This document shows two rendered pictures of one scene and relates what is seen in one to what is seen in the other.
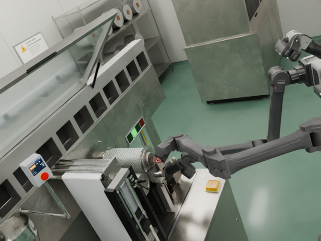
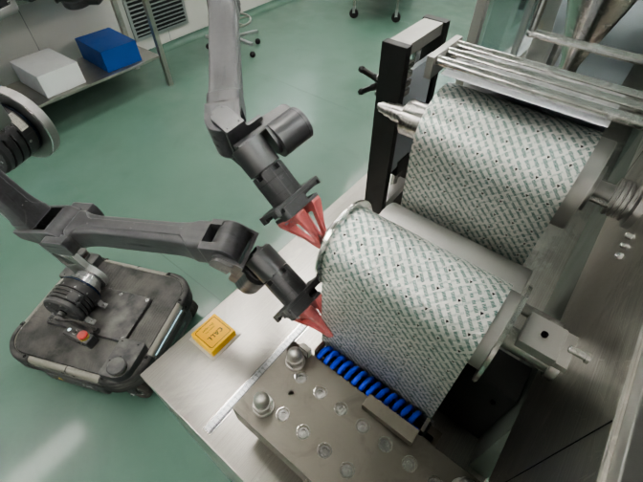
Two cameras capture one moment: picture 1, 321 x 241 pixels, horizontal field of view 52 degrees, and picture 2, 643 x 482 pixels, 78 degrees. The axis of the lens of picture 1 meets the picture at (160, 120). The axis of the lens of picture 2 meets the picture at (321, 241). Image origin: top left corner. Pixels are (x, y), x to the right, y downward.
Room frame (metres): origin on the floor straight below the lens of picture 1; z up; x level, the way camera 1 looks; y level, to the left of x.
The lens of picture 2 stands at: (1.92, 0.13, 1.72)
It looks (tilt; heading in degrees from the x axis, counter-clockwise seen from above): 49 degrees down; 183
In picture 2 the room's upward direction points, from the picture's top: straight up
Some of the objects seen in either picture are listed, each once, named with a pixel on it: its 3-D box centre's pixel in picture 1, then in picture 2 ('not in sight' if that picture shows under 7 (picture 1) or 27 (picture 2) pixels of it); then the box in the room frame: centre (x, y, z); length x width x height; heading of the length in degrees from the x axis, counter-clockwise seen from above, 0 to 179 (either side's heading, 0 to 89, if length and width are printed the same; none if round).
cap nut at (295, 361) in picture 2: not in sight; (295, 356); (1.61, 0.06, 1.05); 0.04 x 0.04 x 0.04
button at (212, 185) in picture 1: (212, 185); (213, 334); (1.50, -0.14, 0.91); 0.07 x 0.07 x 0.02; 55
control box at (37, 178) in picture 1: (37, 169); not in sight; (1.07, 0.49, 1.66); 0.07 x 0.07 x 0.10; 42
